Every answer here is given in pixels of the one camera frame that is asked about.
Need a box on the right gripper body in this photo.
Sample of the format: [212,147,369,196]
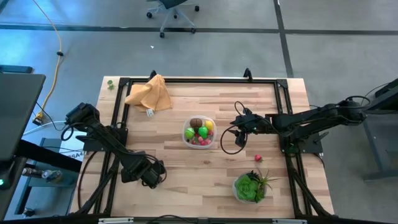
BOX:
[239,114,276,134]

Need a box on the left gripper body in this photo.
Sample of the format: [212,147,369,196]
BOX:
[124,151,158,175]

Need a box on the yellow cloth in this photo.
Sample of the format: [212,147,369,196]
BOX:
[124,73,174,118]

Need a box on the clear plastic tupperware container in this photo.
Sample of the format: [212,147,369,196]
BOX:
[182,115,218,150]

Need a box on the succulent in white patterned pot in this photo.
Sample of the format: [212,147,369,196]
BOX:
[232,167,282,205]

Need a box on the white label sheet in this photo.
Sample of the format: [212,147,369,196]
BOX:
[58,136,87,162]

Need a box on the black desk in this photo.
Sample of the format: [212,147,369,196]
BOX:
[0,73,47,162]

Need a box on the grey cart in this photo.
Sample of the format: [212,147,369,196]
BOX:
[362,77,398,182]

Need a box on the office chair base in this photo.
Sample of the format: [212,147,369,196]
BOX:
[146,0,200,39]

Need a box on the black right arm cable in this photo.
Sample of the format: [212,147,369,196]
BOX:
[220,101,249,156]

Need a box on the black metal table frame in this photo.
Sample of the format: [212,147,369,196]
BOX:
[72,76,335,218]

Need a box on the yellow cable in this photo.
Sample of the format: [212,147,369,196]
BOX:
[32,0,63,121]

